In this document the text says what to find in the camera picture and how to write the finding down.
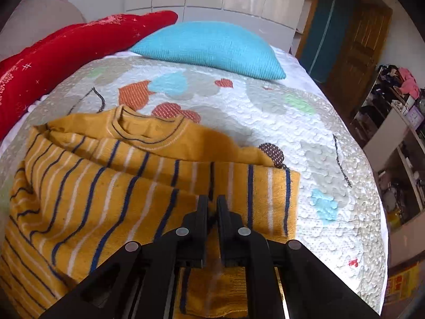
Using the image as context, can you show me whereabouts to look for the beige headboard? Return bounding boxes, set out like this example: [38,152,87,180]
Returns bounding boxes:
[0,0,87,61]

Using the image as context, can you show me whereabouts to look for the wooden door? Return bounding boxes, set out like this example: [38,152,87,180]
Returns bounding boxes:
[324,4,392,117]

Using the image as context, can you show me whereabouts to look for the turquoise pillow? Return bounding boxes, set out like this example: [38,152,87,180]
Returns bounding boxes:
[130,21,287,81]

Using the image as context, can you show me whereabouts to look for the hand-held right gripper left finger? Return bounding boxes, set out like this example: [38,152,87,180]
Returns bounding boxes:
[39,195,210,319]

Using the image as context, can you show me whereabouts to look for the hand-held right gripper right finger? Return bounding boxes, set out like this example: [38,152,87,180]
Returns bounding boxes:
[216,195,382,319]

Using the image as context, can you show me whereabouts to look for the red blanket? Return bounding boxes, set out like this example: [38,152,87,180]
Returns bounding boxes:
[0,11,179,140]

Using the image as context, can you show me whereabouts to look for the white shelf unit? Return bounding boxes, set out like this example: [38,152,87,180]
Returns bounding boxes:
[348,65,425,233]

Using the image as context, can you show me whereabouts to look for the purple clock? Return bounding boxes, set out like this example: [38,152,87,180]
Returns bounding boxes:
[406,106,425,129]

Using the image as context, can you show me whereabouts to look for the yellow cardboard box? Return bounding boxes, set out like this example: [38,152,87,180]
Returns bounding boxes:
[382,262,420,304]

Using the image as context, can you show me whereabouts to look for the yellow striped sweater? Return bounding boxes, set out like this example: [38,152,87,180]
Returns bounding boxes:
[0,105,301,319]

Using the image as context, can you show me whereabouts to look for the pink cloth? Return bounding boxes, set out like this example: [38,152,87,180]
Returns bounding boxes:
[398,67,421,98]

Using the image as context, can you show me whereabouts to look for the printed quilted bedspread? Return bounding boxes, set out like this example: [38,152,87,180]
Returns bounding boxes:
[0,45,389,319]

